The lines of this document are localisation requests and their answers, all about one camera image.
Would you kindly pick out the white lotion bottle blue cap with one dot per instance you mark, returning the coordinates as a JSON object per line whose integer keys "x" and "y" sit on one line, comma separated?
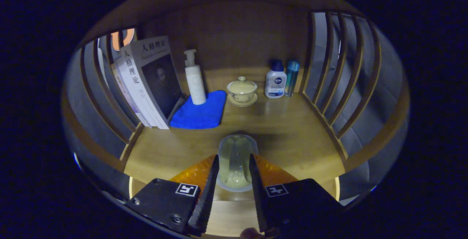
{"x": 275, "y": 83}

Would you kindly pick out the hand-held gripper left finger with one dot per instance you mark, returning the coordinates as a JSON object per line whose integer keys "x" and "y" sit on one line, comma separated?
{"x": 208, "y": 202}

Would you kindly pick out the white book with portrait cover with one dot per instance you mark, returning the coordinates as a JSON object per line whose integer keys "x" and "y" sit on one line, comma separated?
{"x": 161, "y": 81}

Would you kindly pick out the wooden cabinet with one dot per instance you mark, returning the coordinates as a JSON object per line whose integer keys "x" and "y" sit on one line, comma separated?
{"x": 237, "y": 30}

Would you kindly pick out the teal bottle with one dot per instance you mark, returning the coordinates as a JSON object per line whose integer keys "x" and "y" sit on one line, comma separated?
{"x": 291, "y": 78}

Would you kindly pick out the wooden countertop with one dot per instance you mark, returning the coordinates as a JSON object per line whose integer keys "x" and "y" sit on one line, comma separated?
{"x": 285, "y": 129}

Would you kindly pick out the black backdrop cloth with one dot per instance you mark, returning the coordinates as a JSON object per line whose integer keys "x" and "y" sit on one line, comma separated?
{"x": 389, "y": 96}

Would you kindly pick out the purple spine book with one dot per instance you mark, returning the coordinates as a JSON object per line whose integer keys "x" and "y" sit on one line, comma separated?
{"x": 123, "y": 93}

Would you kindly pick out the cream lidded teacup with saucer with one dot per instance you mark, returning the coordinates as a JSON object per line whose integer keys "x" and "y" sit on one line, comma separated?
{"x": 242, "y": 89}

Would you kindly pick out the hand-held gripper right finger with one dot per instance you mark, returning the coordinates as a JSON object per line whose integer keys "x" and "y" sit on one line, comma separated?
{"x": 257, "y": 202}

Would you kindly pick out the white pump bottle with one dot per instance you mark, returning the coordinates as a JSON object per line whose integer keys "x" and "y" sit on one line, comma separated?
{"x": 195, "y": 81}

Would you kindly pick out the pale green brush white pad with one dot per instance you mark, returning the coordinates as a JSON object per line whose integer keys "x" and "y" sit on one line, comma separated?
{"x": 236, "y": 158}

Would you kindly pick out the blue cloth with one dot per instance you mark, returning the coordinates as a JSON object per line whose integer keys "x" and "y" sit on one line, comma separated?
{"x": 201, "y": 114}

